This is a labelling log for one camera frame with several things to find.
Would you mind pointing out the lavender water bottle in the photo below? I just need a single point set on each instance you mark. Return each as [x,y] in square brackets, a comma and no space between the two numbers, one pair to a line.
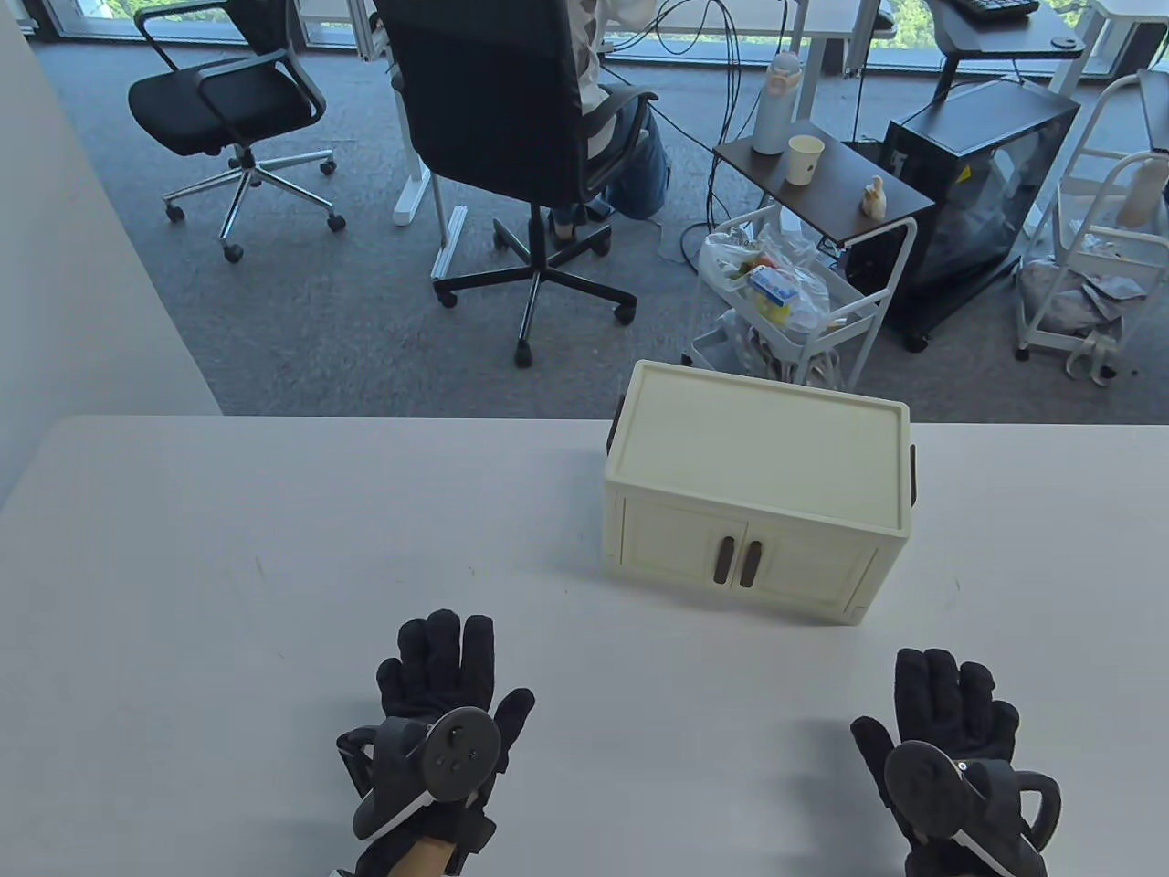
[776,100]

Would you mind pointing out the person's right little finger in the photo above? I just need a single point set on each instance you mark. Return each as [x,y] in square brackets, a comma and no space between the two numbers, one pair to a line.
[1003,729]

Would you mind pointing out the cream miniature storage cabinet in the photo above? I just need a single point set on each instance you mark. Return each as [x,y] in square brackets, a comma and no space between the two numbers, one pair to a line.
[758,457]

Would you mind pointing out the black glove-mounted controller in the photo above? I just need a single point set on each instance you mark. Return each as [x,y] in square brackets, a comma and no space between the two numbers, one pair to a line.
[927,786]
[457,754]

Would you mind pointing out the white desk leg frame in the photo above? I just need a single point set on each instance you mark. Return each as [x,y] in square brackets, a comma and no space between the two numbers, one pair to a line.
[415,183]

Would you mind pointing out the black right glove-mounted controller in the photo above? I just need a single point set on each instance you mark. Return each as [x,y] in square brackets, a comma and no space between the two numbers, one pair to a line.
[927,786]

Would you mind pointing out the black high-back office chair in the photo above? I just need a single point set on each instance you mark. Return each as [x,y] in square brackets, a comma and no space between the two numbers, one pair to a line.
[493,91]

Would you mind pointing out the black computer tower case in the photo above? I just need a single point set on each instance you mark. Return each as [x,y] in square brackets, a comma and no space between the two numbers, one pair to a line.
[986,174]

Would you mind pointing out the person's left hand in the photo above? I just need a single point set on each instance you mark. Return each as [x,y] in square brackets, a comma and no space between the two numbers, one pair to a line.
[429,685]

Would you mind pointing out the person's right middle finger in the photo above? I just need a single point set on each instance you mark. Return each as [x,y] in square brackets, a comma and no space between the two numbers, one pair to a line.
[943,690]

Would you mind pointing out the person's left forearm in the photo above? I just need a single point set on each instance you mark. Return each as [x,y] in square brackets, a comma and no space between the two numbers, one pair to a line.
[422,861]

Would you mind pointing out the clear plastic bag of goods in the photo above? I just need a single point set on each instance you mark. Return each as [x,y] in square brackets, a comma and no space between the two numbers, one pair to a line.
[767,279]

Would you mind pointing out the person's left little finger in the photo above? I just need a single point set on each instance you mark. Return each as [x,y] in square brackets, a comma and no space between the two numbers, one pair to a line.
[392,685]

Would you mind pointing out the black left glove-mounted controller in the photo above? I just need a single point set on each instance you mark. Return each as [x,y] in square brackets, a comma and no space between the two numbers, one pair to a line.
[457,754]

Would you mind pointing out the black mesh chrome-base office chair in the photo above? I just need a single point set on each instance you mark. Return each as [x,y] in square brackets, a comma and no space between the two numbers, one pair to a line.
[224,100]

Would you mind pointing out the black keyboard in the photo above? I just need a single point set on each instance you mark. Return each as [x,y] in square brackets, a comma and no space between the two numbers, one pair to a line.
[997,7]

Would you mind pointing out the white rolling utility cart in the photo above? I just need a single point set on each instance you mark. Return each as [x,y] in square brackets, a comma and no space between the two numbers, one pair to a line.
[868,311]

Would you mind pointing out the person's right hand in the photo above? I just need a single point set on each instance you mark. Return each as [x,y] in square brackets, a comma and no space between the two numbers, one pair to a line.
[945,708]

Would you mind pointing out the brown-top white-frame side table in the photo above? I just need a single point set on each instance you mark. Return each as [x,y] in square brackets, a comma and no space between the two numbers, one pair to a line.
[822,187]

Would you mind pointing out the white tubular trolley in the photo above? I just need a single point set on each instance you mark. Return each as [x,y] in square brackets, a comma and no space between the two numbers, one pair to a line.
[1087,274]

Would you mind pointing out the beige bottle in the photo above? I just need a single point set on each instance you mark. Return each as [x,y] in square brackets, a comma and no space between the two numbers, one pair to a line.
[1142,192]

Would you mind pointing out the black-top white-leg desk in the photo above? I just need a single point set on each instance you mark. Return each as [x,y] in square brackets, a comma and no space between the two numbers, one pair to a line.
[1014,32]

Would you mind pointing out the white paper cup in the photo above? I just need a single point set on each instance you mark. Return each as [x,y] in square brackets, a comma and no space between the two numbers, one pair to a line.
[805,160]

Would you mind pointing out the person's right thumb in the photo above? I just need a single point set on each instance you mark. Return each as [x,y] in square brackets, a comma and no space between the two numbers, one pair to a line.
[872,744]

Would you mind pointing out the person's left middle finger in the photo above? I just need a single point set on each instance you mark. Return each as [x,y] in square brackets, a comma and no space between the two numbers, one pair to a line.
[444,649]

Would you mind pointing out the person's left thumb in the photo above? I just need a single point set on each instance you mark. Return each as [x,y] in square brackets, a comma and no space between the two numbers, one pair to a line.
[513,712]

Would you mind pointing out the small cream figurine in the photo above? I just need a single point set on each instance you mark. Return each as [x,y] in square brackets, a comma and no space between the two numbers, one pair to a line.
[875,197]

